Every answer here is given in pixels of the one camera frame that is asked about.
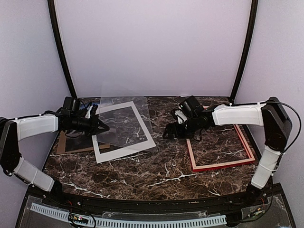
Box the brown cardboard backing board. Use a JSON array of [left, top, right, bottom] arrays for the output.
[[56, 132, 111, 155]]

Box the landscape photo print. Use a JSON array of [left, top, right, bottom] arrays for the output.
[[63, 97, 100, 152]]

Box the right black corner post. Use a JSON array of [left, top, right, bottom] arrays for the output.
[[229, 0, 258, 103]]

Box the red wooden picture frame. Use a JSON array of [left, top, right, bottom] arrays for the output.
[[186, 124, 256, 172]]

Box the left black corner post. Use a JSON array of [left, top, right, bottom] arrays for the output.
[[47, 0, 77, 98]]

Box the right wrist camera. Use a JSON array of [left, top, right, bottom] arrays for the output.
[[179, 96, 203, 116]]

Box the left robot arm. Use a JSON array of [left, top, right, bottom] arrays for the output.
[[0, 104, 109, 207]]

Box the black corner post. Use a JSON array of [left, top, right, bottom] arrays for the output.
[[229, 0, 258, 103], [47, 0, 77, 98]]

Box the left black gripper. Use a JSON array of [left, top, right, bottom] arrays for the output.
[[70, 114, 109, 137]]

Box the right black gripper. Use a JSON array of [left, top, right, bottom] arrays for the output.
[[163, 115, 200, 139]]

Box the black front rail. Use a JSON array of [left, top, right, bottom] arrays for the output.
[[28, 184, 281, 216]]

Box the white photo mat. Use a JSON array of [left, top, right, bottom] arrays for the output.
[[92, 102, 156, 163]]

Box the white slotted cable duct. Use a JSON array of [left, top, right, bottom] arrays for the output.
[[30, 203, 227, 228]]

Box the clear acrylic sheet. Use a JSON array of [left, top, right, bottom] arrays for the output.
[[97, 82, 153, 148]]

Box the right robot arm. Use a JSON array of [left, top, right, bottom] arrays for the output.
[[162, 96, 293, 206]]

